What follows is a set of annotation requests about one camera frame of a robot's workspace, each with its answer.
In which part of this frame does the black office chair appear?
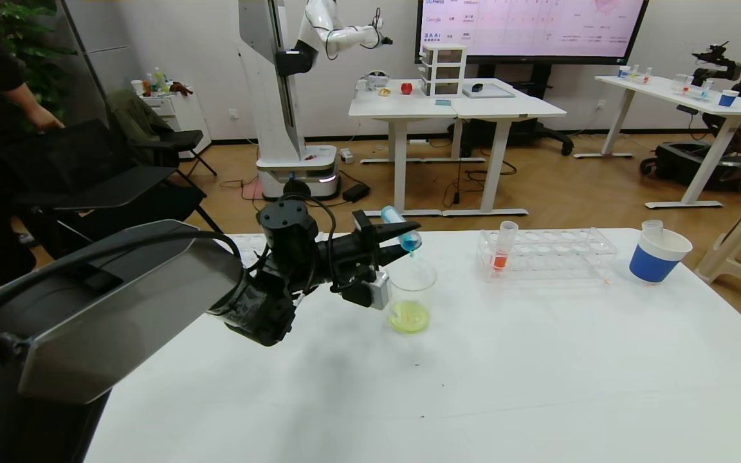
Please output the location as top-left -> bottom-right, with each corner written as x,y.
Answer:
14,119 -> 223,258

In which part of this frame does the black chair with jacket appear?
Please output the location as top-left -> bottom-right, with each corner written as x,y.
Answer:
107,89 -> 218,177

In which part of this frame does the orange pigment test tube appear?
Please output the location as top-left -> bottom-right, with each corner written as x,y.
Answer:
491,221 -> 520,271

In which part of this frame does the grey desk pad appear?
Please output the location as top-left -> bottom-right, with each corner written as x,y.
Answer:
462,84 -> 516,100

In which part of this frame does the green leafy plant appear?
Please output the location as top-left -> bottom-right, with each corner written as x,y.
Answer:
0,0 -> 72,123

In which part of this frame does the white humanoid robot on base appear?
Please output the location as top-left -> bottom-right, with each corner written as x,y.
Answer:
239,0 -> 394,201

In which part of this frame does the black wheeled robot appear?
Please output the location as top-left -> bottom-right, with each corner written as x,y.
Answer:
639,42 -> 741,194

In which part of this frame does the white drawer organizer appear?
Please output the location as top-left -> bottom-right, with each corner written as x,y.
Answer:
421,44 -> 468,98

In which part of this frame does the clear glass beaker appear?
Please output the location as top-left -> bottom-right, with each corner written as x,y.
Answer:
385,260 -> 438,334

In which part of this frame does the long white desk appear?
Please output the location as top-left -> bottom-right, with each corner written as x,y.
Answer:
573,75 -> 741,210

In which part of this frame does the small tube rack with tubes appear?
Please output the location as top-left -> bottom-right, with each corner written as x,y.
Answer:
616,64 -> 654,86
673,73 -> 713,100

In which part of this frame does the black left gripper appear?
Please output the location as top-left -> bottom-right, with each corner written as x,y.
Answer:
317,210 -> 422,280

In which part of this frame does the white drawer cabinet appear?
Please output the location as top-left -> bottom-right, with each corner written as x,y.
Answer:
139,90 -> 212,143

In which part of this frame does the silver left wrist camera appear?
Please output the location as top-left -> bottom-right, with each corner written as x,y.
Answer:
332,269 -> 392,311

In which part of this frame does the white standing desk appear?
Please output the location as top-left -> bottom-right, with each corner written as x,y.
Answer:
349,78 -> 468,218
441,78 -> 567,217

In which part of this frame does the blue pigment test tube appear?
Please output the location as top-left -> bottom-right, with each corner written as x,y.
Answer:
381,205 -> 423,253

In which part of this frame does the blue white paper cup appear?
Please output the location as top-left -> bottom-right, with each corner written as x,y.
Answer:
628,228 -> 693,284

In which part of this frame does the large display on black stand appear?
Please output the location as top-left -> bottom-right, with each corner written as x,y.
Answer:
415,0 -> 650,157

